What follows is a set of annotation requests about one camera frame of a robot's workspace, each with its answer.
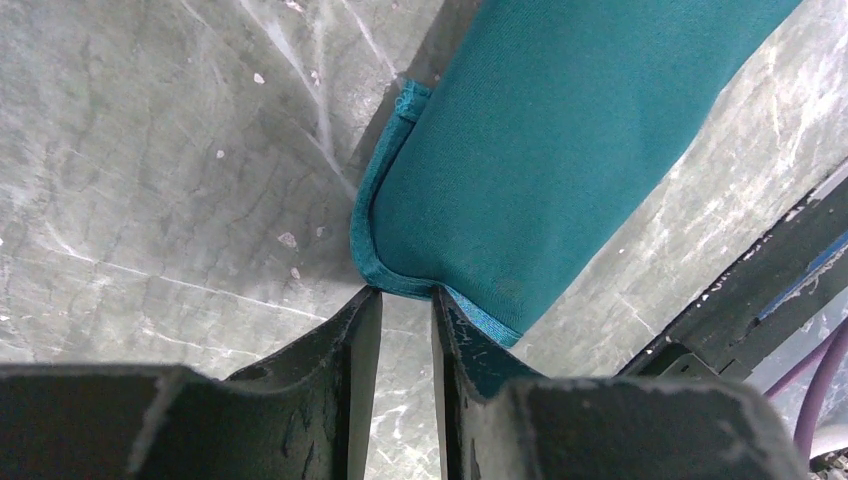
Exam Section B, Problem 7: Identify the teal cloth napkin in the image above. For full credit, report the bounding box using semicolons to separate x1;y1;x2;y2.
350;1;796;347

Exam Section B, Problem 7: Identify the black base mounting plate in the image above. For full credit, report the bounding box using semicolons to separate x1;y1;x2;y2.
620;164;847;380

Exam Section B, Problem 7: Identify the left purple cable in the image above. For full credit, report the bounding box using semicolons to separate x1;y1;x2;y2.
765;317;848;465

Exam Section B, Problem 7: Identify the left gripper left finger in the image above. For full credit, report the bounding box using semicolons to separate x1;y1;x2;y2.
1;287;382;479

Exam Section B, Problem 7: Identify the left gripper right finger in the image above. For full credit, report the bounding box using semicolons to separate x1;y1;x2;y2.
432;287;808;479

